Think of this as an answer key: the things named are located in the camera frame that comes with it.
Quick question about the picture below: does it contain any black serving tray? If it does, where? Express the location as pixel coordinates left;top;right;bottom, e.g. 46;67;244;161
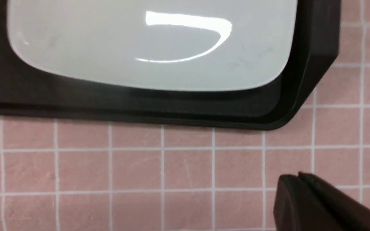
0;0;341;130

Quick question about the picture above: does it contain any large white square plate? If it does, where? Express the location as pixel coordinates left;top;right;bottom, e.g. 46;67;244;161
7;0;300;92

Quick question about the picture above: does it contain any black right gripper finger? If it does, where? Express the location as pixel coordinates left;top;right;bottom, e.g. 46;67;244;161
273;172;370;231

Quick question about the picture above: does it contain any pink checkered tablecloth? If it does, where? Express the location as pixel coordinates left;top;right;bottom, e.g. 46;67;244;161
0;0;370;231

